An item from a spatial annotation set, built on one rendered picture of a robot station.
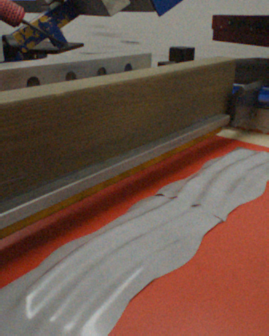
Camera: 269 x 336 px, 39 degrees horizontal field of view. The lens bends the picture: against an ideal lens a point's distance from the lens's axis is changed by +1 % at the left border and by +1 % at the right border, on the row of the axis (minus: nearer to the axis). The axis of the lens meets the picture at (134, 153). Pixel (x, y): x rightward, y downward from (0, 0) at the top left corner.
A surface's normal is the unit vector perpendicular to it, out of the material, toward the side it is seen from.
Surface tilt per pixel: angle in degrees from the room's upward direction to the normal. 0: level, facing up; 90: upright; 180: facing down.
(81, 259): 33
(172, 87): 90
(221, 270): 0
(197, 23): 90
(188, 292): 0
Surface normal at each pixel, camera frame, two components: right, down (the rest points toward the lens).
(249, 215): 0.01, -0.94
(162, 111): 0.78, 0.23
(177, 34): -0.62, 0.26
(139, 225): 0.37, -0.64
